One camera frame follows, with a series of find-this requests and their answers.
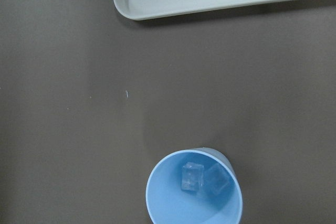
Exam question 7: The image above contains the light blue cup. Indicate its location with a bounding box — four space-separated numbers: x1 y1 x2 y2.
145 147 243 223

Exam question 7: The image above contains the ice cube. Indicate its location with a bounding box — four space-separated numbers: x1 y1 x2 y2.
204 163 230 196
181 162 204 191

